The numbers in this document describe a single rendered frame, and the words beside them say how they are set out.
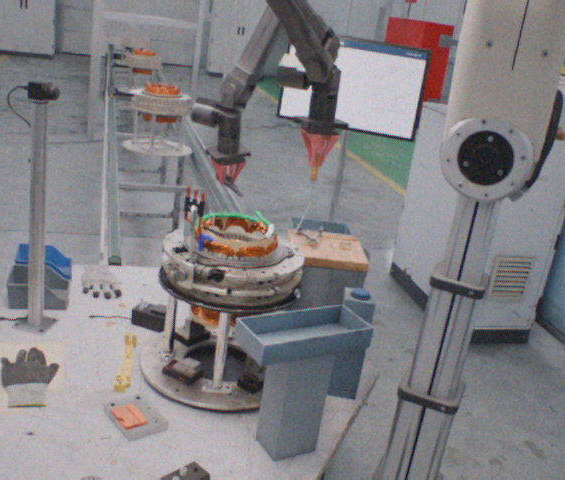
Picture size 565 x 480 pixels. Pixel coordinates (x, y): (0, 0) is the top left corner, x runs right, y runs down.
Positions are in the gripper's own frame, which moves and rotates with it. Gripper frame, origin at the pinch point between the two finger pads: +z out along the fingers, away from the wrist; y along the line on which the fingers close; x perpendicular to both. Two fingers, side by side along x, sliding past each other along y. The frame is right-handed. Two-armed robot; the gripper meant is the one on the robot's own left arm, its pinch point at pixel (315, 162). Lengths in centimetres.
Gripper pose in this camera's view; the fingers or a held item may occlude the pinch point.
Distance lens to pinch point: 140.3
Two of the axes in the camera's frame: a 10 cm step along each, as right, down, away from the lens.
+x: 3.9, 3.4, -8.5
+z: -1.2, 9.4, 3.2
